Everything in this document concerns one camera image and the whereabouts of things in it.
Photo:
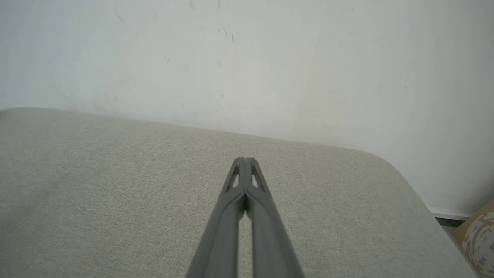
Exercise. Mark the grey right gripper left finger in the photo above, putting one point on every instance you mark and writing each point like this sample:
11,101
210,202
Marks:
220,235

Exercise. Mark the yellow box with white print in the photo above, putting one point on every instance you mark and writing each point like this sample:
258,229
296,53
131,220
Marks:
478,239

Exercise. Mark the white baseboard strip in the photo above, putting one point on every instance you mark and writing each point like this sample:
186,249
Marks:
449,213

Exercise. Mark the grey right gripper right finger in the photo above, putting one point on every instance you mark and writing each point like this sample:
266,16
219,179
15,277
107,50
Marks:
272,239

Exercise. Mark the beige fabric sofa cushion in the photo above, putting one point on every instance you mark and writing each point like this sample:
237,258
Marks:
115,200

